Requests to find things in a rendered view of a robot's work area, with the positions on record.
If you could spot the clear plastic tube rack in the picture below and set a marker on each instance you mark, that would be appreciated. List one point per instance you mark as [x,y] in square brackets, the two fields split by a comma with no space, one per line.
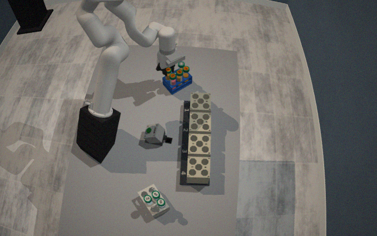
[153,208]

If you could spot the clear tube with green cap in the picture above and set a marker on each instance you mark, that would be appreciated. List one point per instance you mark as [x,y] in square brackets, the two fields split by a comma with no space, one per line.
[148,199]
[155,195]
[161,203]

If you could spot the blue tube rack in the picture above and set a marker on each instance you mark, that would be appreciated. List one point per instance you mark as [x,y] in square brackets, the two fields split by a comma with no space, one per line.
[169,87]

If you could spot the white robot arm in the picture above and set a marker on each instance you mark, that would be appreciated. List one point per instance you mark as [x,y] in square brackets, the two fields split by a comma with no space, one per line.
[117,49]

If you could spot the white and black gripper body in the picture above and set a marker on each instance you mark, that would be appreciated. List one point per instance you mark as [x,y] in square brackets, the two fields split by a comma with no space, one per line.
[162,60]

